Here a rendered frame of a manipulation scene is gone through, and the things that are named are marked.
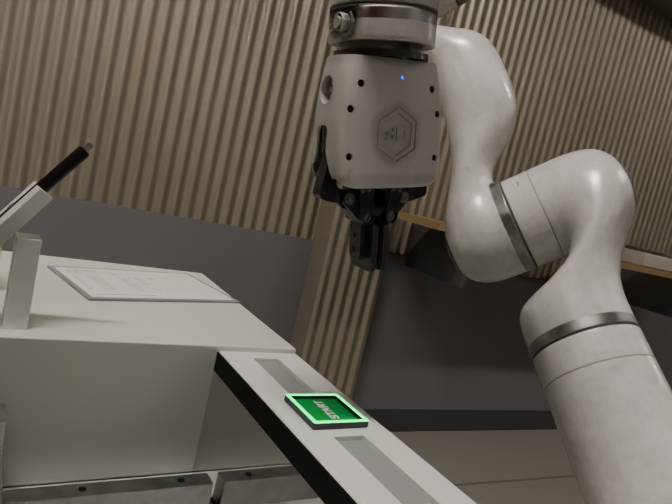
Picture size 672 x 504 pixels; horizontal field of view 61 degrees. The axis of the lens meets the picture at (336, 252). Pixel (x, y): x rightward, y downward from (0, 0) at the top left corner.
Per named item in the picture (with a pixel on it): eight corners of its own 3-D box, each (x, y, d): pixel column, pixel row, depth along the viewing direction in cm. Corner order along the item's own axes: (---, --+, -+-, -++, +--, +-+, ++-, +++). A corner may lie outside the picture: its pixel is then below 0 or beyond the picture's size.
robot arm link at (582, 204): (543, 375, 70) (485, 221, 83) (704, 324, 64) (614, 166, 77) (521, 350, 61) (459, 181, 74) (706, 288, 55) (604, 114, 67)
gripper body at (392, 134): (351, 29, 39) (343, 191, 41) (463, 45, 44) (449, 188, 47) (302, 39, 45) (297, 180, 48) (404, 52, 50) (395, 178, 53)
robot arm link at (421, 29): (362, -4, 38) (360, 43, 39) (460, 14, 43) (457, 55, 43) (305, 12, 45) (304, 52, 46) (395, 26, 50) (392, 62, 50)
